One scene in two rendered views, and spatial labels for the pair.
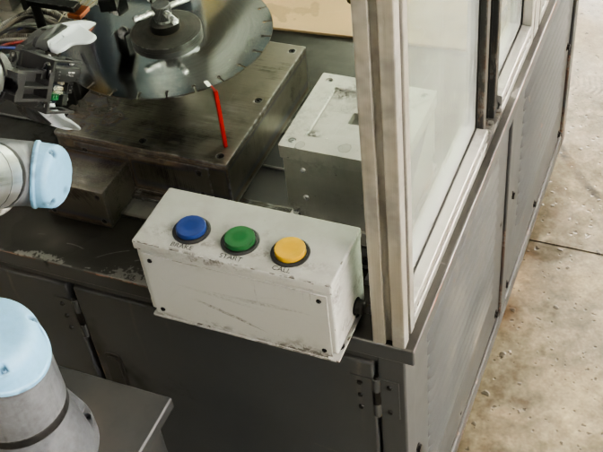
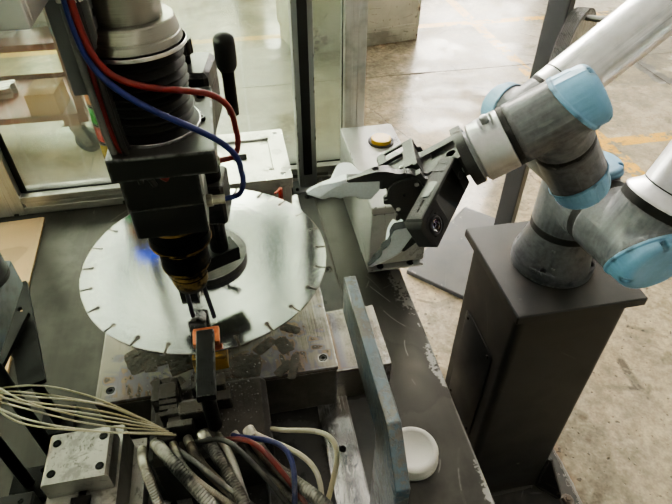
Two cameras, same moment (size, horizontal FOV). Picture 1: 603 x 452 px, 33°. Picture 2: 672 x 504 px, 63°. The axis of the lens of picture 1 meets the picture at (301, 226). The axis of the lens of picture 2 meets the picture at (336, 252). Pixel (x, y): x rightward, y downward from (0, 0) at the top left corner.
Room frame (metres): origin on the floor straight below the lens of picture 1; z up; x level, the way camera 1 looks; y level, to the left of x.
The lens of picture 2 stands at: (1.57, 0.72, 1.46)
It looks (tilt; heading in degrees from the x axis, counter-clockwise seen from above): 42 degrees down; 232
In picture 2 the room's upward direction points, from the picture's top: straight up
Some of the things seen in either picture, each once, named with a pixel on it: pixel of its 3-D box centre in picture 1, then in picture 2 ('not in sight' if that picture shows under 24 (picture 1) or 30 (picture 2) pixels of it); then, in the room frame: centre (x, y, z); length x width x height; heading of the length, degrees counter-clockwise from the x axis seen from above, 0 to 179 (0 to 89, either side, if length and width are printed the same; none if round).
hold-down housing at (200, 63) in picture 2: not in sight; (199, 138); (1.38, 0.25, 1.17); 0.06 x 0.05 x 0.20; 54
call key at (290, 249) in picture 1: (290, 253); (380, 141); (0.91, 0.02, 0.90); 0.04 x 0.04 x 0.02
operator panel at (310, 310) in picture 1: (252, 273); (380, 193); (0.95, 0.07, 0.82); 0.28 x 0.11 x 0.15; 63
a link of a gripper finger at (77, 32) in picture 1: (79, 36); (343, 177); (1.20, 0.27, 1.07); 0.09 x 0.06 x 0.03; 142
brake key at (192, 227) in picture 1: (191, 230); not in sight; (0.97, 0.14, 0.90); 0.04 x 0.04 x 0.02
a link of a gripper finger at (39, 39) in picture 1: (44, 47); (381, 183); (1.18, 0.31, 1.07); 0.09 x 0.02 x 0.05; 142
